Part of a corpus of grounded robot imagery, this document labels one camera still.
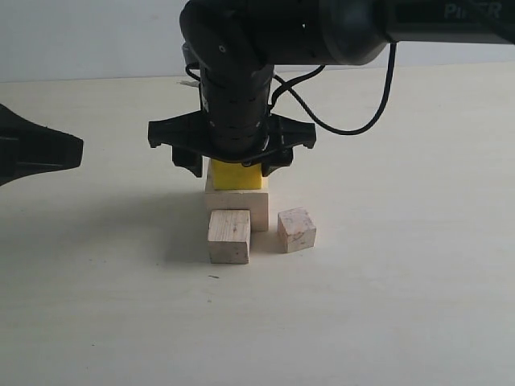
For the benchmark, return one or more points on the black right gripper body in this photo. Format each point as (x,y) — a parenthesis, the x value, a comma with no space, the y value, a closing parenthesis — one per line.
(234,123)

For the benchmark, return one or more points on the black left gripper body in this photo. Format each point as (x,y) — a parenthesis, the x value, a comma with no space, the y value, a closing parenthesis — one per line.
(30,149)

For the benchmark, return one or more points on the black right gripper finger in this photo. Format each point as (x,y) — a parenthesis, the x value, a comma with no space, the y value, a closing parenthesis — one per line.
(275,161)
(188,160)

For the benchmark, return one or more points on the yellow cube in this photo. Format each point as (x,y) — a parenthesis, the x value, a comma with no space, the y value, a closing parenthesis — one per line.
(234,176)

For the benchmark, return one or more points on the large wooden cube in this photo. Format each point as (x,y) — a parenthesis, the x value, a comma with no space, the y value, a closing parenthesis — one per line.
(255,201)

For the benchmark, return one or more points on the medium wooden cube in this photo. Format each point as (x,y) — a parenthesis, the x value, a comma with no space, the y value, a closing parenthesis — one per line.
(229,235)

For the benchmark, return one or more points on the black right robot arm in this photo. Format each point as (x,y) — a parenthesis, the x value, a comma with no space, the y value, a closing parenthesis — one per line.
(232,48)

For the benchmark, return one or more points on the small wooden cube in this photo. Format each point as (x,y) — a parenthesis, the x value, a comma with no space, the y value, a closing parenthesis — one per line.
(296,230)

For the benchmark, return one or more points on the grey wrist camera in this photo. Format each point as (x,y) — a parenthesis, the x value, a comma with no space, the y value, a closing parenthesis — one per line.
(190,58)

